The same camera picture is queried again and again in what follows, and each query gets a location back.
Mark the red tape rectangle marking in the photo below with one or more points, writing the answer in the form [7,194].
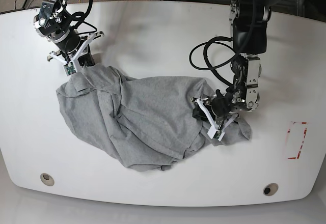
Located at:
[295,139]

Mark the left table cable grommet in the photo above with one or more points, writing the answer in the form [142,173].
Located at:
[47,179]

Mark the table cable grommet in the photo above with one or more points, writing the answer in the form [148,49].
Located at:
[47,179]
[270,189]

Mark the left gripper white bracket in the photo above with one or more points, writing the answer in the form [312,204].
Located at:
[219,110]

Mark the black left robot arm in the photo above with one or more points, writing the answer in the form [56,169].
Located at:
[248,24]

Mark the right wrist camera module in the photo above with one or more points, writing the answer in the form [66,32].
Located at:
[69,68]

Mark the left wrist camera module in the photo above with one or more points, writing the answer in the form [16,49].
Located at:
[215,133]

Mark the grey T-shirt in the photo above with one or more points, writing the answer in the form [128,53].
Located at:
[144,123]

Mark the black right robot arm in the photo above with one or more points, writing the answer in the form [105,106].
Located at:
[69,32]

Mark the right table cable grommet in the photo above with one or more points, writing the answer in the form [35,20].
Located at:
[270,189]

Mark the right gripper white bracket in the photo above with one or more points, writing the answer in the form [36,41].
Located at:
[74,47]

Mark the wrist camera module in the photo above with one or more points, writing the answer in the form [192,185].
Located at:
[69,68]
[215,133]

